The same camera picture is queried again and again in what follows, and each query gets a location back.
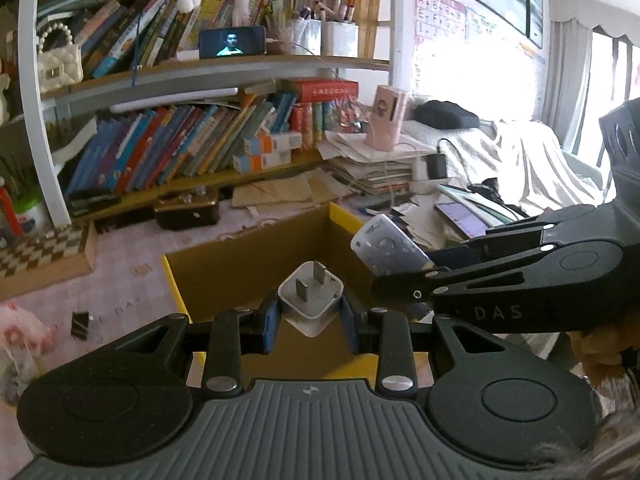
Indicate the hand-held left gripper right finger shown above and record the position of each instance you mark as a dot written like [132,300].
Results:
[350,327]

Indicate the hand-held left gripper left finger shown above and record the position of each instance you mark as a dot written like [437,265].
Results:
[270,325]

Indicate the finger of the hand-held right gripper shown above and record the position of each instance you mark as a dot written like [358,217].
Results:
[480,285]
[525,227]

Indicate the white charger plug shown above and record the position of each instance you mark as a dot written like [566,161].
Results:
[310,297]

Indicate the yellow cardboard box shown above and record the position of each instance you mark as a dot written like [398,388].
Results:
[240,270]

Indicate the grey remote control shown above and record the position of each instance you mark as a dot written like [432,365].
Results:
[385,247]

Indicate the person's right forearm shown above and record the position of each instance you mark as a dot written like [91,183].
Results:
[620,430]

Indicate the person's right hand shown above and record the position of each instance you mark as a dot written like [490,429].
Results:
[597,355]

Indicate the tablet with purple screen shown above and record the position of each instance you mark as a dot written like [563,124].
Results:
[462,217]

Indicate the sofa with white cover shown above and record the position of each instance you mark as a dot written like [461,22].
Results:
[515,160]

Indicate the black power adapter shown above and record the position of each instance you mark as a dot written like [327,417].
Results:
[436,166]

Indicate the brown paper envelopes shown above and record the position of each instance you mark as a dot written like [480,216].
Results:
[290,190]

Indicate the black cushion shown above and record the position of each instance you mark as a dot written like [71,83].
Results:
[447,114]

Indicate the black case with brass latches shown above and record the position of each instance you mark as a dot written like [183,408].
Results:
[187,212]

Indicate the grey curtain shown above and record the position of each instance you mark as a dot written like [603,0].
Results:
[575,85]

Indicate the stack of papers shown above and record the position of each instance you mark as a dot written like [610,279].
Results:
[370,170]

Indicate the orange and white box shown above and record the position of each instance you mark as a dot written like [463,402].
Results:
[272,142]
[260,162]

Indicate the row of colourful children's books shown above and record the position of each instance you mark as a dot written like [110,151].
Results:
[175,145]

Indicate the wooden chessboard box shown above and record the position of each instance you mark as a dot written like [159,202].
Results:
[45,260]

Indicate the thick red book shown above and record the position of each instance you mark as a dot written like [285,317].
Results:
[325,91]

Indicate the pink plush pig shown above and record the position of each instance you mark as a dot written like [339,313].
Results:
[17,340]

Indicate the white pen holder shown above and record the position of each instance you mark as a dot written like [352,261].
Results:
[340,39]
[306,37]

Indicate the smartphone with lit screen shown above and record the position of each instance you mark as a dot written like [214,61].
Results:
[232,42]

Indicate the red bottle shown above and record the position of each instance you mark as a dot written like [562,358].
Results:
[9,210]

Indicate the white bookshelf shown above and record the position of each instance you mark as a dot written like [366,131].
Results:
[37,125]

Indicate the row of leaning books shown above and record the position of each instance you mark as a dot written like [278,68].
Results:
[150,25]

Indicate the white quilted handbag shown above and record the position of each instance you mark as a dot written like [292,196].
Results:
[57,67]

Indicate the alphabet wall poster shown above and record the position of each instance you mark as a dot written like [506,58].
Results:
[440,15]

